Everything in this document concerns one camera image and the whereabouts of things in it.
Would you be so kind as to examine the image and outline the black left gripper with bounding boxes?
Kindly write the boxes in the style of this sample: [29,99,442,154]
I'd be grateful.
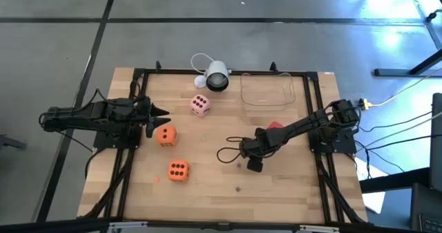
[136,95,173,139]

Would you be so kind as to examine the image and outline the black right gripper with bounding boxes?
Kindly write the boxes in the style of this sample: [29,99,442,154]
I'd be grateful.
[240,127,277,174]

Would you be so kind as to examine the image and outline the large orange foam die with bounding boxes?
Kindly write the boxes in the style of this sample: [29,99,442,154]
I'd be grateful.
[168,160,191,183]
[155,124,178,147]

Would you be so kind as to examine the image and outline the large pink foam die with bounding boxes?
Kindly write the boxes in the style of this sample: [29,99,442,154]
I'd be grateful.
[189,93,211,118]

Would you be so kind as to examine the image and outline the clear plastic container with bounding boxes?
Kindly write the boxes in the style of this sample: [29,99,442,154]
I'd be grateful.
[240,71,297,107]

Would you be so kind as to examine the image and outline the white paper sheet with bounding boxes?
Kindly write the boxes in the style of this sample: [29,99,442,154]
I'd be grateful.
[355,156,390,213]

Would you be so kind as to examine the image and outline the black desk foot bar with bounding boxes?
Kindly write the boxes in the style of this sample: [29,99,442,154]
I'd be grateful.
[358,167,432,194]

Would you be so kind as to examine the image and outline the black T-shaped floor stand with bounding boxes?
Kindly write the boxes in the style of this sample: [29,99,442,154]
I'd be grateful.
[374,49,442,77]

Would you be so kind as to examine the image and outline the black box with keyboard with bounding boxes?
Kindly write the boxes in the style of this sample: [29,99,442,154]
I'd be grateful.
[410,183,442,233]

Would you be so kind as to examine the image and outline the black tall panel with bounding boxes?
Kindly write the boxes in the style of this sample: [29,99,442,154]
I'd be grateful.
[430,93,442,192]

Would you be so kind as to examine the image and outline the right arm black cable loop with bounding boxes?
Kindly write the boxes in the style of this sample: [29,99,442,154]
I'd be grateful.
[216,136,249,165]

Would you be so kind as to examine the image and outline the black aluminium table frame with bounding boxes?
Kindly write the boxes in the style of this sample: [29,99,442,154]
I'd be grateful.
[77,60,372,233]

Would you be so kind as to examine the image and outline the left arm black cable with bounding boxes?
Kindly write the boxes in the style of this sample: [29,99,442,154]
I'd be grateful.
[72,79,144,109]

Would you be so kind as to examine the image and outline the white webcam with cable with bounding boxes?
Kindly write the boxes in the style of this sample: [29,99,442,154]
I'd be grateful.
[204,60,231,93]

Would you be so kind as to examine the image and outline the white lamp cable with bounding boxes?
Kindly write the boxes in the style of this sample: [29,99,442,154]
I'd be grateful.
[190,52,215,79]

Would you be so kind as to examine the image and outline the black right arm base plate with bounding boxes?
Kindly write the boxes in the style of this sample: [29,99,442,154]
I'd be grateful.
[309,122,357,155]

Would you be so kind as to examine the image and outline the dark thin floor cable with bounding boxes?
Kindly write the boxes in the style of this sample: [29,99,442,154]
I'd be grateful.
[364,149,372,179]

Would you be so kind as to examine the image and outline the black floor cable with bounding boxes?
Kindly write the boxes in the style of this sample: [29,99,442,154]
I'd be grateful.
[357,111,442,133]

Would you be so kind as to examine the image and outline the yellow floor cable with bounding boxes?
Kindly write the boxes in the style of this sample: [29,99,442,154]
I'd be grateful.
[371,66,442,108]

